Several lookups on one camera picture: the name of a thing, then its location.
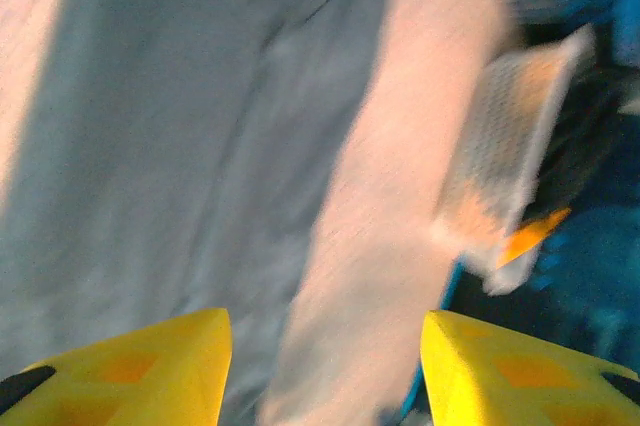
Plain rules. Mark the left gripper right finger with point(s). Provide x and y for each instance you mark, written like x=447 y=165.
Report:
x=510 y=376

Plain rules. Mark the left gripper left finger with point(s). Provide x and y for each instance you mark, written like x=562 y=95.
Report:
x=150 y=376

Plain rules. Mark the grey t-shirt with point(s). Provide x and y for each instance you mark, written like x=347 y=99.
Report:
x=175 y=146

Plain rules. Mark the orange fabric piece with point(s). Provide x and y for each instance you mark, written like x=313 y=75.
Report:
x=532 y=236

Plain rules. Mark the white perforated plastic basket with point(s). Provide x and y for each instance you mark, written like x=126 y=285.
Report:
x=510 y=136

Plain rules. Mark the black t-shirt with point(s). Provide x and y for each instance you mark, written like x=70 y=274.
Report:
x=585 y=146

